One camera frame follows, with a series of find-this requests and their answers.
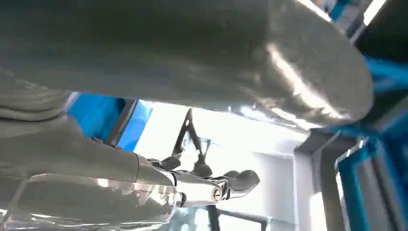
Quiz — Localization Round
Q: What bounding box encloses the blue metal frame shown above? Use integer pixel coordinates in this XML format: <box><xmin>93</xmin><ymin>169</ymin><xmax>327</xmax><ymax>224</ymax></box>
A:
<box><xmin>328</xmin><ymin>0</ymin><xmax>408</xmax><ymax>231</ymax></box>

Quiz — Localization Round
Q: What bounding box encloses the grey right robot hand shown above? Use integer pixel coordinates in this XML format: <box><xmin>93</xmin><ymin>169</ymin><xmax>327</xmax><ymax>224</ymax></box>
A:
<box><xmin>0</xmin><ymin>0</ymin><xmax>374</xmax><ymax>231</ymax></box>

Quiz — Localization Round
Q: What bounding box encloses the blue panel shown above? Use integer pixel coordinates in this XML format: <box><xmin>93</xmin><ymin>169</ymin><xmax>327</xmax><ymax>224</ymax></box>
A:
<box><xmin>66</xmin><ymin>93</ymin><xmax>153</xmax><ymax>153</ymax></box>

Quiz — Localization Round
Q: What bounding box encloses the grey steel post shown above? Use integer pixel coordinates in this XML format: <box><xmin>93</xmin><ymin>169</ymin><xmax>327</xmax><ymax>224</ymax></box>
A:
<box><xmin>294</xmin><ymin>129</ymin><xmax>350</xmax><ymax>231</ymax></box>

